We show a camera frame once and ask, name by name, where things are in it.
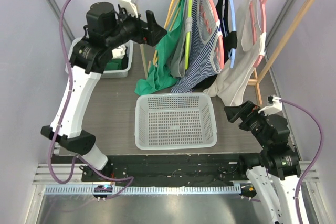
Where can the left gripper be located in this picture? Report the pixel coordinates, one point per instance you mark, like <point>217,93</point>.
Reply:
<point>151,35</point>

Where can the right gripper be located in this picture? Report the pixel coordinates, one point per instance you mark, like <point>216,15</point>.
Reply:
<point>241,114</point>

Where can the yellow hanger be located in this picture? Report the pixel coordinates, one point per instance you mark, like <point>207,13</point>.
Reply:
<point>168,25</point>

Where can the grey tank top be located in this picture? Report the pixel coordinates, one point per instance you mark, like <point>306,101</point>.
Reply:
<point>176,60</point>

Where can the lime green hanger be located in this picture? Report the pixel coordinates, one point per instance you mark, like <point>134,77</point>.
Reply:
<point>188,28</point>

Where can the green tank top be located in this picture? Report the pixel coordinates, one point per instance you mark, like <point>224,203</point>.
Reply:
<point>160,77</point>

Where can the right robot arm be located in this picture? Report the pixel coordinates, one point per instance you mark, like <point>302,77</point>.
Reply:
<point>275,172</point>

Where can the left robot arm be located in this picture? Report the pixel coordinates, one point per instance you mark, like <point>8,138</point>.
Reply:
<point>106,29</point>

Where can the blue striped tank top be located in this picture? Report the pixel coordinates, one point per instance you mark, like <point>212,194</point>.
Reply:
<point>200,74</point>

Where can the light blue hanger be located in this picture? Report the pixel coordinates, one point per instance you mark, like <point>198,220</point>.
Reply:
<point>231,40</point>

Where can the white tank top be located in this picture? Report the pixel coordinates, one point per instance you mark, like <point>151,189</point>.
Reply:
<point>230,84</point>

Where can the pink wavy hanger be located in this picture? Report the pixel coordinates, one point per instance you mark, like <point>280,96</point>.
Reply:
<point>210,34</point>

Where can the black tank top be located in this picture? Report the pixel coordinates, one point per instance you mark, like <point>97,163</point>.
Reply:
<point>213,41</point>

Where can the white folded cloth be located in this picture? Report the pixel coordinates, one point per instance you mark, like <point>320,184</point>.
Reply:
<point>119,52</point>

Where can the dark green folded cloth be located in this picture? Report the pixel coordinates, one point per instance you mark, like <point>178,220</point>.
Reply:
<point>114,65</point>

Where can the white plastic basket back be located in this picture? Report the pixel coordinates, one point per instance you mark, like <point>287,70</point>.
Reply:
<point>89,61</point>

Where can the white plastic basket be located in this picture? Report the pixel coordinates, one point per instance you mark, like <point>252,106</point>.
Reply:
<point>174,121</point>
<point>89,61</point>

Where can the white plastic basket centre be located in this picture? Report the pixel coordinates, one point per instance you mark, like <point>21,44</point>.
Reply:
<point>174,121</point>

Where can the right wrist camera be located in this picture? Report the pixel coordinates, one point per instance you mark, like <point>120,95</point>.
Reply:
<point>274,106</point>

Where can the white cable duct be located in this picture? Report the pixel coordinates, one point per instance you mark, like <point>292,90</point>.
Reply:
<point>89,189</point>

